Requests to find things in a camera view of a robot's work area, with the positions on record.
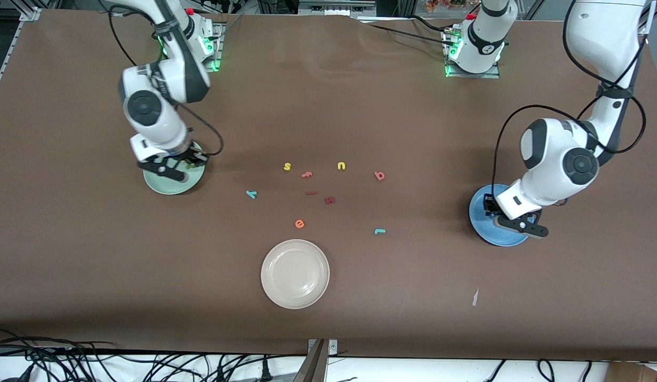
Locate light green plate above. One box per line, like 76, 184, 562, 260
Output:
143, 139, 206, 196

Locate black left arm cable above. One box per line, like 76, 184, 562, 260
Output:
492, 37, 648, 194

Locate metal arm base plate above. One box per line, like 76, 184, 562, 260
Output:
444, 27, 501, 80
201, 21, 223, 73

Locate black table cable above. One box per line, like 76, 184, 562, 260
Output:
408, 15, 456, 35
366, 23, 456, 48

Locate black cable plug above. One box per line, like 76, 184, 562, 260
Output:
2, 363, 34, 382

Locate long black right arm cable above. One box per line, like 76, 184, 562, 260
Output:
108, 8, 141, 70

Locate metal table edge bracket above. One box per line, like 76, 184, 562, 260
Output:
294, 338, 339, 382

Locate orange artificial flowers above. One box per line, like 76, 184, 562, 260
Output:
425, 0, 480, 12

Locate grey metal device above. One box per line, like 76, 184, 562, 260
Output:
298, 0, 378, 18

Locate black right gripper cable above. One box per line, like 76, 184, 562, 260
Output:
177, 103, 224, 157

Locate blue plate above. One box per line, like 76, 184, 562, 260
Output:
469, 184, 535, 247

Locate cardboard box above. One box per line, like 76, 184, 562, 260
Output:
606, 362, 657, 382

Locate beige plate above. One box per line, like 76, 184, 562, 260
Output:
260, 239, 330, 310

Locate aluminium table edge rail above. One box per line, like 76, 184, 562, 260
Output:
0, 20, 28, 107

